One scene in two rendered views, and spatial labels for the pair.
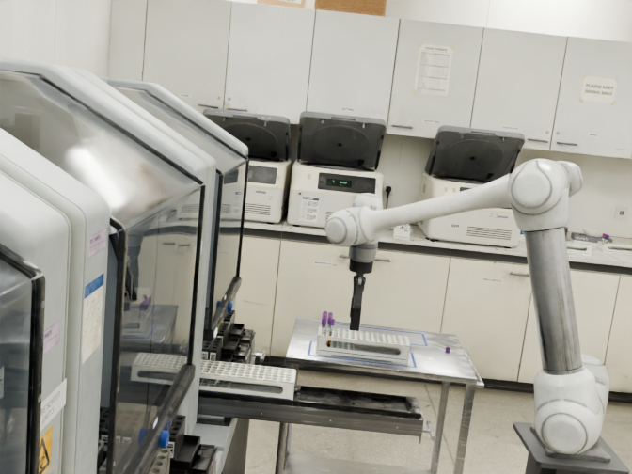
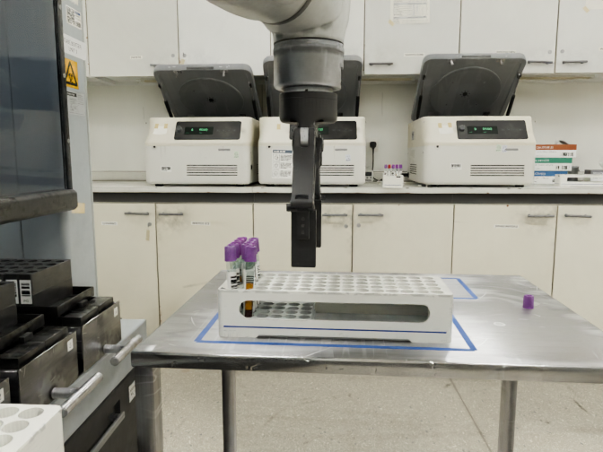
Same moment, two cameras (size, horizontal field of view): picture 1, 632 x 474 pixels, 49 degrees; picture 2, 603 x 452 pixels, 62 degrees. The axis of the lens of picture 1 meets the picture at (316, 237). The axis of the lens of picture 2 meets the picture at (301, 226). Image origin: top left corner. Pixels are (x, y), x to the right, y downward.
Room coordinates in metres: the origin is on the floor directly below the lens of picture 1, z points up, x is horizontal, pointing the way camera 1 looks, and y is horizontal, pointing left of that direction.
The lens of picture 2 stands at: (1.51, -0.18, 1.05)
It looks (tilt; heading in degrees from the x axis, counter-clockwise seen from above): 8 degrees down; 3
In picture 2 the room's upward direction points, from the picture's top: straight up
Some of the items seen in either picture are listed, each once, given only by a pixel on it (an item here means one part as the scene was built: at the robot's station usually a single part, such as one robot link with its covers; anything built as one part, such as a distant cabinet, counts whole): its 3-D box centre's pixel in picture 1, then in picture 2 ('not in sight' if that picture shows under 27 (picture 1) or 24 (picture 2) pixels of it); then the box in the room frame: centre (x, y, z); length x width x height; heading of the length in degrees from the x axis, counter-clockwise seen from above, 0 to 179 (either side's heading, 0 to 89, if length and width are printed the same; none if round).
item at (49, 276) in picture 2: (229, 323); (48, 284); (2.26, 0.26, 0.85); 0.12 x 0.02 x 0.06; 179
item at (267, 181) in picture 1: (244, 164); (210, 126); (4.40, 0.49, 1.22); 0.62 x 0.56 x 0.64; 178
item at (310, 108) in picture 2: (359, 273); (308, 128); (2.17, -0.15, 1.09); 0.08 x 0.07 x 0.09; 178
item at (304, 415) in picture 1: (303, 405); not in sight; (1.80, -0.01, 0.78); 0.73 x 0.14 x 0.09; 90
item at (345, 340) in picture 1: (362, 344); (333, 305); (2.17, -0.19, 0.85); 0.30 x 0.10 x 0.06; 88
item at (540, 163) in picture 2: not in sight; (546, 164); (4.56, -1.46, 1.01); 0.23 x 0.12 x 0.08; 90
